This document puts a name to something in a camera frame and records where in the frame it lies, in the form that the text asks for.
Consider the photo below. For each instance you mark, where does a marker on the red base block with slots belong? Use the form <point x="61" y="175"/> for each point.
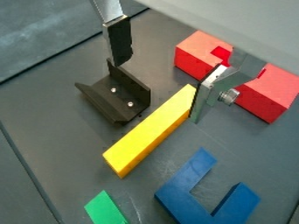
<point x="267" y="96"/>

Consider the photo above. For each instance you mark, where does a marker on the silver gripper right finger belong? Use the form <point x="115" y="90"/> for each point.
<point x="218" y="85"/>

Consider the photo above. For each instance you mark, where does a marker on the green stepped arch block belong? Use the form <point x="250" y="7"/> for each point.
<point x="103" y="210"/>

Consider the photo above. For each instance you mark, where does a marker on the blue U-shaped block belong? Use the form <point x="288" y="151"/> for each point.
<point x="187" y="199"/>

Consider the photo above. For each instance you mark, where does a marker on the yellow long bar block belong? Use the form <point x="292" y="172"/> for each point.
<point x="136" y="144"/>

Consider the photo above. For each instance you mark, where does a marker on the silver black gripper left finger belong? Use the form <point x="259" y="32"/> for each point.
<point x="116" y="29"/>

